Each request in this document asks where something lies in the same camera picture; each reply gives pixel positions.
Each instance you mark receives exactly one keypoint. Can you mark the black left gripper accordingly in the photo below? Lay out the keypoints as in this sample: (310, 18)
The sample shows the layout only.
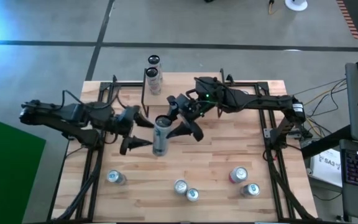
(123, 123)

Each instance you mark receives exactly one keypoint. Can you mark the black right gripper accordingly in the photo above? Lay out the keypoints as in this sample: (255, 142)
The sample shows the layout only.
(190, 107)

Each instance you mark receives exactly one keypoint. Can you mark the pink silver Spindrift can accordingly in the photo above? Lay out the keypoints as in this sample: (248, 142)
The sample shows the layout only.
(239, 174)
(180, 186)

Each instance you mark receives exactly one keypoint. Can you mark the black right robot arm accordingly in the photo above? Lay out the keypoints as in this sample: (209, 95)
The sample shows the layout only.
(259, 100)

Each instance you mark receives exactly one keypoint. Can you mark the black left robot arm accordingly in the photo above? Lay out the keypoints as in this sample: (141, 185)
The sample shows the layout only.
(73, 113)

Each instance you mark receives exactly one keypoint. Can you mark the wooden shelf black metal legs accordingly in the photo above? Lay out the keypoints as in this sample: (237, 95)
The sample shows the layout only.
(179, 82)

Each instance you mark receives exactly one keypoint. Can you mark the green mat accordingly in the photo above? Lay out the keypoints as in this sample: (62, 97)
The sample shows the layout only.
(8, 174)

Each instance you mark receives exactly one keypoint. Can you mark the small white roll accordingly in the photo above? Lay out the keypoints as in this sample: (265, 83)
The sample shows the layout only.
(309, 171)

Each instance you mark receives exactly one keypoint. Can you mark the black pole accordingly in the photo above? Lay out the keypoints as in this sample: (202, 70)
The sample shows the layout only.
(325, 141)

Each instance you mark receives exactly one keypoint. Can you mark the white SA3 paper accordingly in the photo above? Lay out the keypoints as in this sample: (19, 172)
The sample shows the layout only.
(328, 168)

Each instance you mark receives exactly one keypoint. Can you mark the white pole with round base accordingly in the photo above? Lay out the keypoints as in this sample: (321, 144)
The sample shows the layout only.
(295, 4)

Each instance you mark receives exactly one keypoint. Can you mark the black aluminium table frame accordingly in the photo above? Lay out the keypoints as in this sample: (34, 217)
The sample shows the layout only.
(126, 84)

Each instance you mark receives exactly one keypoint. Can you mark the silver metal bracket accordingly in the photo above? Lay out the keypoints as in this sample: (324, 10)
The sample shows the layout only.
(267, 133)

